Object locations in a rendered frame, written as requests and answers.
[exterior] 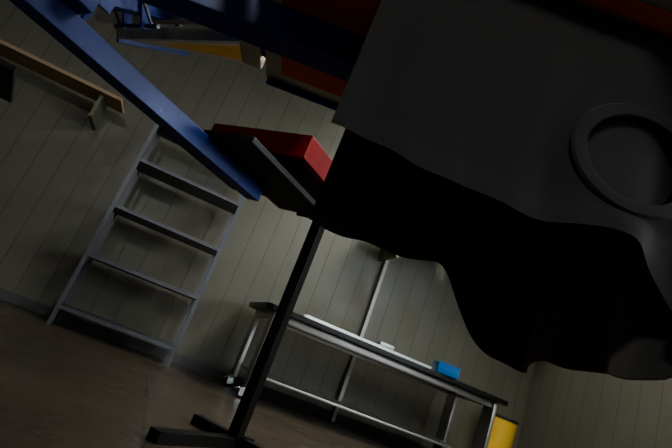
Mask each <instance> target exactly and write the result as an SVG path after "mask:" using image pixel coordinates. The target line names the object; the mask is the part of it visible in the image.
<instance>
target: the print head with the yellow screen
mask: <svg viewBox="0 0 672 448"><path fill-rule="evenodd" d="M146 5H147V8H148V11H149V14H150V17H151V20H152V23H153V24H152V25H150V23H149V21H148V18H147V15H146V12H145V9H144V6H143V3H142V2H140V1H138V0H118V2H117V4H116V5H115V7H114V8H113V10H115V11H117V13H118V16H119V19H120V21H121V24H120V25H119V24H118V22H117V19H116V16H115V14H114V11H113V10H112V11H111V13H110V14H107V13H106V12H105V11H104V10H103V9H102V8H101V7H100V6H99V5H98V6H97V10H96V20H97V21H100V22H105V23H109V24H114V25H113V27H114V28H115V29H117V43H122V44H127V45H133V46H138V47H143V48H148V49H154V50H159V51H164V52H169V53H175V54H180V55H185V56H188V52H189V53H194V54H199V55H204V56H209V57H214V58H219V59H224V60H229V61H234V62H239V63H243V62H242V57H241V50H240V42H239V39H236V38H233V37H231V36H228V35H226V34H223V33H221V32H218V31H215V30H213V29H210V28H208V27H181V25H182V26H183V25H184V24H197V23H195V22H192V21H189V20H187V19H184V18H182V17H179V16H177V15H174V14H171V13H169V12H166V11H164V10H161V9H158V8H156V7H153V6H151V5H148V4H146ZM159 24H175V26H160V25H159Z"/></svg>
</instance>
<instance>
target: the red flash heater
mask: <svg viewBox="0 0 672 448"><path fill-rule="evenodd" d="M211 130H212V131H219V132H226V133H234V134H241V135H248V136H255V137H256V138H257V139H258V140H259V141H260V143H261V144H262V145H263V146H264V147H265V148H266V149H267V150H268V151H269V152H270V153H271V154H272V155H273V156H274V157H275V158H276V159H277V160H278V162H279V163H280V164H281V165H282V166H283V167H284V168H285V169H286V170H287V171H288V172H289V173H290V174H291V175H292V176H293V177H294V178H295V180H296V181H297V182H298V183H299V184H300V185H301V186H302V187H303V188H304V189H305V190H306V191H307V192H308V193H309V194H310V195H311V196H312V198H313V199H314V200H315V201H316V200H317V198H318V195H319V193H320V190H321V188H322V185H323V183H324V180H325V178H326V175H327V173H328V171H329V168H330V166H331V163H332V160H331V159H330V157H329V156H328V155H327V153H326V152H325V151H324V149H323V148H322V147H321V145H320V144H319V143H318V142H317V140H316V139H315V138H314V136H311V135H304V134H296V133H288V132H280V131H272V130H265V129H257V128H249V127H241V126H233V125H226V124H218V123H215V124H214V125H213V127H212V129H211ZM266 197H267V196H266ZM267 198H268V199H269V200H270V201H271V202H272V203H273V204H275V205H276V206H277V207H278V208H279V209H284V210H289V211H293V212H297V214H296V215H297V216H301V217H305V218H309V217H310V215H311V212H312V210H313V207H314V206H310V205H305V204H301V203H296V202H291V201H286V200H281V199H277V198H272V197H267Z"/></svg>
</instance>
